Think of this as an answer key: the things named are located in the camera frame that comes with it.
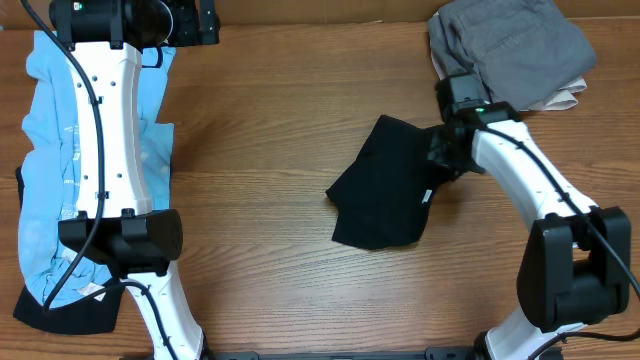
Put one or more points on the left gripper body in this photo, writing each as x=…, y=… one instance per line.
x=185, y=29

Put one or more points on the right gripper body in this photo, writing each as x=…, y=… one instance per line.
x=439, y=151

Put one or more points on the black t-shirt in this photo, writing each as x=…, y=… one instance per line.
x=384, y=197

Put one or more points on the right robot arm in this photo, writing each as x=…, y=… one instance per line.
x=575, y=270

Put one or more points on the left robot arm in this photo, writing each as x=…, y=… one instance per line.
x=116, y=225

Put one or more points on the folded grey trousers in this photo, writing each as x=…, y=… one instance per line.
x=520, y=50

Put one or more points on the folded white garment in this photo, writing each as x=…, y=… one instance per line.
x=560, y=100

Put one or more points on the light blue t-shirt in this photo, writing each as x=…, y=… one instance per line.
x=51, y=171

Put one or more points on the black garment under pile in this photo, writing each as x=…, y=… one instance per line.
x=70, y=315

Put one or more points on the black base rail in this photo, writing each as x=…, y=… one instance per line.
x=340, y=356

